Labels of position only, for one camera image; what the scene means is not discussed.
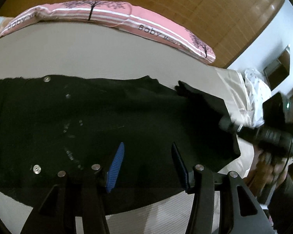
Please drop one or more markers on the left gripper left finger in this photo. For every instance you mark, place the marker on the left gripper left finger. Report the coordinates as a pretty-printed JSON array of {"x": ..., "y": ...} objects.
[{"x": 75, "y": 203}]

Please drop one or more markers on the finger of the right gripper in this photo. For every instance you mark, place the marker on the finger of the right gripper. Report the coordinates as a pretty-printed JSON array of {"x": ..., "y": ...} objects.
[
  {"x": 228, "y": 125},
  {"x": 187, "y": 91}
]

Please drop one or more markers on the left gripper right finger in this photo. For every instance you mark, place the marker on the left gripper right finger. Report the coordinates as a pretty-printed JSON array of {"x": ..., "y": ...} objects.
[{"x": 240, "y": 212}]

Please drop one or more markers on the black pants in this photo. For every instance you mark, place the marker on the black pants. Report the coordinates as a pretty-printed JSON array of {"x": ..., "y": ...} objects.
[{"x": 59, "y": 123}]

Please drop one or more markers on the person's right hand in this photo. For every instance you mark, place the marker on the person's right hand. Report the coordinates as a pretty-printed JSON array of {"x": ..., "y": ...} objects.
[{"x": 263, "y": 173}]

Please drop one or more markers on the cream satin sheet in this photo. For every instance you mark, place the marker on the cream satin sheet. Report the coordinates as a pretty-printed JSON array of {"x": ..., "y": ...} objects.
[{"x": 239, "y": 102}]

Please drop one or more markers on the white dotted cloth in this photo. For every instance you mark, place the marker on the white dotted cloth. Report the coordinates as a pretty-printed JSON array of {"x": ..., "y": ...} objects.
[{"x": 258, "y": 92}]

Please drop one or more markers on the pink striped long pillow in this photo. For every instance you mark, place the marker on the pink striped long pillow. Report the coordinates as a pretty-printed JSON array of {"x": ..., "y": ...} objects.
[{"x": 122, "y": 16}]

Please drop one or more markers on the wooden headboard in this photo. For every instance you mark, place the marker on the wooden headboard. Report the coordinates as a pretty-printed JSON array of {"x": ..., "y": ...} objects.
[{"x": 227, "y": 26}]

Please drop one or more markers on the grey bed mat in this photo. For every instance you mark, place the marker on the grey bed mat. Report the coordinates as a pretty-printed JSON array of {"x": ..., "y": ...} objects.
[{"x": 91, "y": 51}]

